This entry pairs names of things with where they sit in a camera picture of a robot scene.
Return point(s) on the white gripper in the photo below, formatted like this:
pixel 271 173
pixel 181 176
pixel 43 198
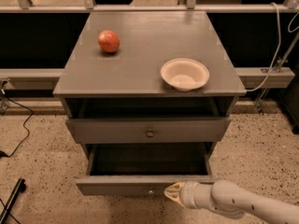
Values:
pixel 188 194

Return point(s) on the grey drawer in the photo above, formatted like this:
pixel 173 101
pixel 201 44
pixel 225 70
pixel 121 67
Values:
pixel 129 131
pixel 143 169

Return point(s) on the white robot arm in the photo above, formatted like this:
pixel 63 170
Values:
pixel 229 200

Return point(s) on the grey top drawer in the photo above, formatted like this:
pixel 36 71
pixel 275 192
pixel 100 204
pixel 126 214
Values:
pixel 129 131

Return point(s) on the grey wooden drawer cabinet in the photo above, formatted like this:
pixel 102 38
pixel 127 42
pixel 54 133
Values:
pixel 127 84

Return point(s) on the white paper bowl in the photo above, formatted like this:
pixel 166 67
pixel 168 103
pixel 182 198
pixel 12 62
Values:
pixel 184 74

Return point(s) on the black floor stand bar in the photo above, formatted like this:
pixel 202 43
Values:
pixel 20 187

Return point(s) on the red apple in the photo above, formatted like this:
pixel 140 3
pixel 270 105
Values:
pixel 108 41

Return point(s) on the metal diagonal strut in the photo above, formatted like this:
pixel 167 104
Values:
pixel 259 100

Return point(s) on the metal railing frame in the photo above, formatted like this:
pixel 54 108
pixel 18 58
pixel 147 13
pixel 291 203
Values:
pixel 88 6

